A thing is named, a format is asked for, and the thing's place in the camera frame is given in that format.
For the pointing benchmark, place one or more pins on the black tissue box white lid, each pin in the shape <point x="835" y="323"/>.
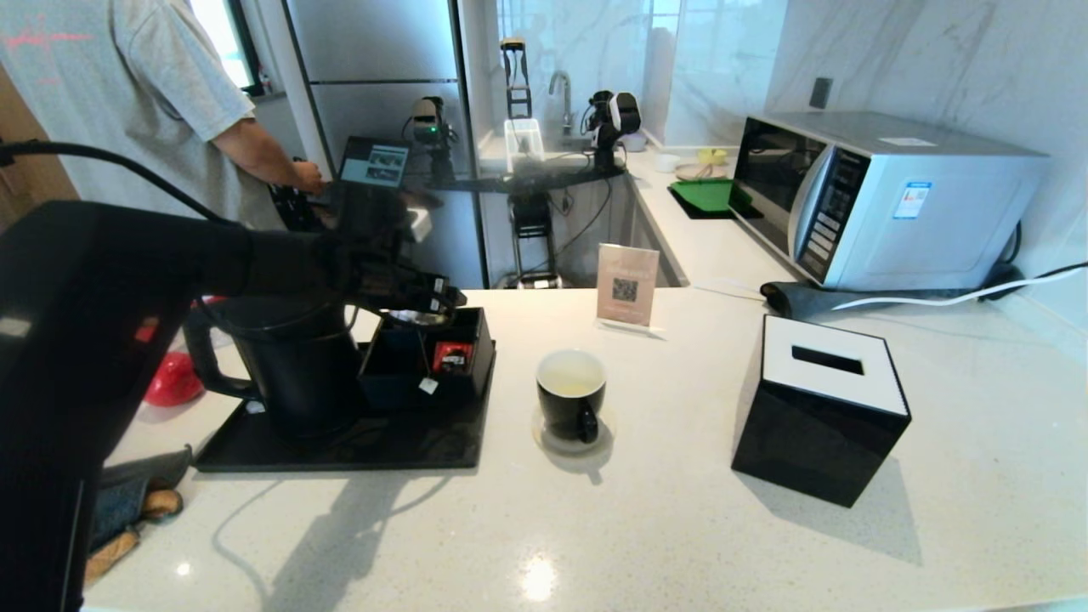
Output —
<point x="807" y="442"/>

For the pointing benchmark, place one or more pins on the dark gray cloth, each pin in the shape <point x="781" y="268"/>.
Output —
<point x="799" y="299"/>

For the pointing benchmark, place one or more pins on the red round fruit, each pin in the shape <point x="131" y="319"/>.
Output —
<point x="174" y="381"/>

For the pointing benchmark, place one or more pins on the yellow bowl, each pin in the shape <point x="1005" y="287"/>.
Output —
<point x="712" y="156"/>

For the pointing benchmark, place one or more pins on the bright window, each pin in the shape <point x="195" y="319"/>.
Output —
<point x="217" y="34"/>

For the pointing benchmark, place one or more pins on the dark wall socket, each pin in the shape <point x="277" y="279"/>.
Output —
<point x="820" y="93"/>

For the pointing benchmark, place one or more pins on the dark oven mitt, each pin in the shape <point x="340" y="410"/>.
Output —
<point x="127" y="484"/>

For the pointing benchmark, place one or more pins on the silver microwave oven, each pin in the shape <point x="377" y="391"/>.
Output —
<point x="935" y="219"/>

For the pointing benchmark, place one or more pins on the open laptop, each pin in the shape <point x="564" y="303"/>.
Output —
<point x="374" y="163"/>

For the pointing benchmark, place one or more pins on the black mug white inside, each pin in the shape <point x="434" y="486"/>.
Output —
<point x="565" y="412"/>

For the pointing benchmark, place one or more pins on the red sachet packet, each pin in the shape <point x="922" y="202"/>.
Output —
<point x="444" y="353"/>

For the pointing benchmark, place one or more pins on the black serving tray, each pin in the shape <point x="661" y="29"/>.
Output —
<point x="357" y="446"/>

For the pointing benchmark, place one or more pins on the pink QR code sign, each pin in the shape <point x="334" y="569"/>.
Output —
<point x="627" y="289"/>

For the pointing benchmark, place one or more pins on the black compartment organizer box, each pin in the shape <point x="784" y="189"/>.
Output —
<point x="476" y="374"/>

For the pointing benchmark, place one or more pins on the black electric kettle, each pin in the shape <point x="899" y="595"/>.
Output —
<point x="297" y="382"/>

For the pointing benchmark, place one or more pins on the green mat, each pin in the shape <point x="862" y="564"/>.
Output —
<point x="705" y="195"/>

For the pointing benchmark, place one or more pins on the white bowl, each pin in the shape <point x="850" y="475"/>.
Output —
<point x="667" y="162"/>

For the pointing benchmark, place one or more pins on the beige plate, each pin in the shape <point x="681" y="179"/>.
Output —
<point x="693" y="172"/>

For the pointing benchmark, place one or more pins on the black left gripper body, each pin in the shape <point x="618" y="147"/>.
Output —
<point x="374" y="276"/>

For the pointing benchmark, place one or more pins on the brown cork pad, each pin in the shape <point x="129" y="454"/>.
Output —
<point x="110" y="552"/>

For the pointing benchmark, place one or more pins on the chrome faucet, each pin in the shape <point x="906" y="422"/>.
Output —
<point x="568" y="106"/>

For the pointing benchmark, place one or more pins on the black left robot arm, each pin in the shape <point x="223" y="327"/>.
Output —
<point x="85" y="340"/>

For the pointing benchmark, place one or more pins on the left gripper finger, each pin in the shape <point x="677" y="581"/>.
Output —
<point x="444" y="289"/>
<point x="416" y="306"/>

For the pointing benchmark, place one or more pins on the person in gray t-shirt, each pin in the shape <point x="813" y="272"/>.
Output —
<point x="127" y="85"/>

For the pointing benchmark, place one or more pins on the round translucent coaster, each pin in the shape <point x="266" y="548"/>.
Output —
<point x="541" y="435"/>

